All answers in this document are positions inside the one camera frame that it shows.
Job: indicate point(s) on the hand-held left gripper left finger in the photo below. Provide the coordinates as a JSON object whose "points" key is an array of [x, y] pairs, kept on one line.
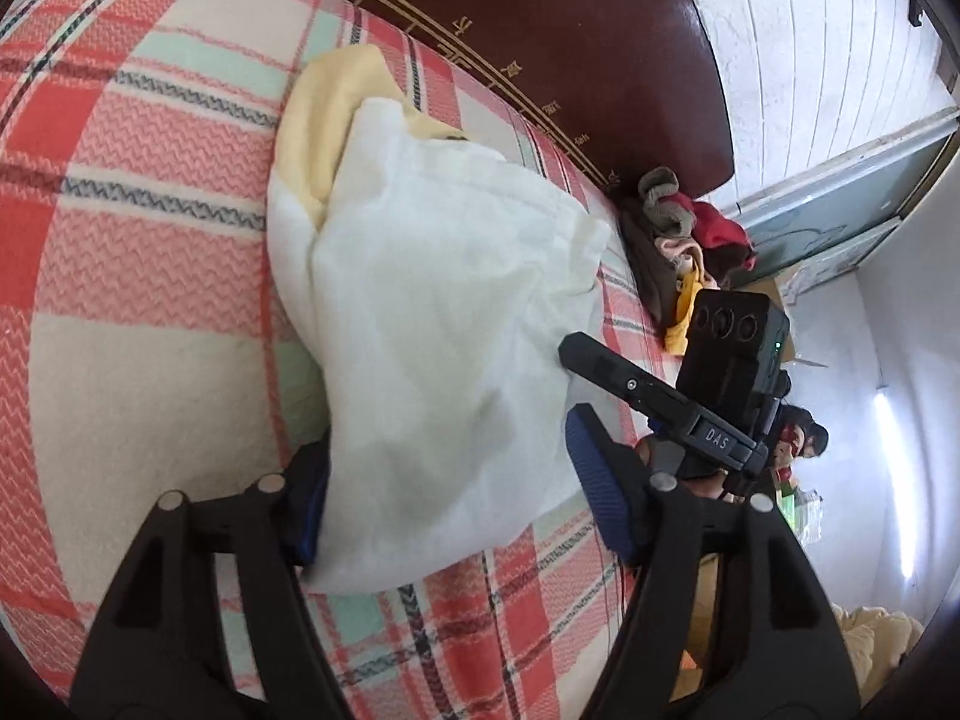
{"points": [[307, 521]]}

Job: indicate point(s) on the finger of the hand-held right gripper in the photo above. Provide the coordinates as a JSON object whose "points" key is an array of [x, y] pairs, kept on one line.
{"points": [[622, 379]]}

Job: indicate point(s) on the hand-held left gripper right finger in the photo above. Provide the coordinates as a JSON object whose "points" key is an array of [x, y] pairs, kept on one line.
{"points": [[600, 495]]}

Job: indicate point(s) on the white yellow sleeved t-shirt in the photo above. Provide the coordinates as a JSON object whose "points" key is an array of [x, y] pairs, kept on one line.
{"points": [[450, 345]]}

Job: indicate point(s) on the person's right hand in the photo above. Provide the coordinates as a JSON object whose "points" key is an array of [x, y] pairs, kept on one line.
{"points": [[701, 489]]}

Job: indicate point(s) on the yellow cloth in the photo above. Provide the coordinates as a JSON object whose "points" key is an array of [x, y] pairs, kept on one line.
{"points": [[681, 315]]}

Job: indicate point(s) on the brown cloth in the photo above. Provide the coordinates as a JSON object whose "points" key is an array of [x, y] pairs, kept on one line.
{"points": [[649, 270]]}

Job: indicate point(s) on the pink cloth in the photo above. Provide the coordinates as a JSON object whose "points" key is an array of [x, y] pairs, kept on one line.
{"points": [[675, 249]]}

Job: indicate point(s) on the red cloth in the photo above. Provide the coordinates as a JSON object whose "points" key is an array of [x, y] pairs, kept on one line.
{"points": [[716, 229]]}

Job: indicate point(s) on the grey cloth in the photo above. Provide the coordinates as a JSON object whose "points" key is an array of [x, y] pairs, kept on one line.
{"points": [[664, 199]]}

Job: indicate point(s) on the fluorescent light tube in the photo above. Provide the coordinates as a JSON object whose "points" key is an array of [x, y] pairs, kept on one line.
{"points": [[896, 480]]}

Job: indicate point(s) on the teal door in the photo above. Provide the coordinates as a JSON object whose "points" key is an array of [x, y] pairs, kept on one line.
{"points": [[840, 187]]}

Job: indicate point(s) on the dark brown headboard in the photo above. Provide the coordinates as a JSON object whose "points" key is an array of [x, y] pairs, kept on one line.
{"points": [[562, 30]]}

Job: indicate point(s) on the plaid bed sheet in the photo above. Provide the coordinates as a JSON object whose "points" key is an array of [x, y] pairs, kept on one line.
{"points": [[150, 165]]}

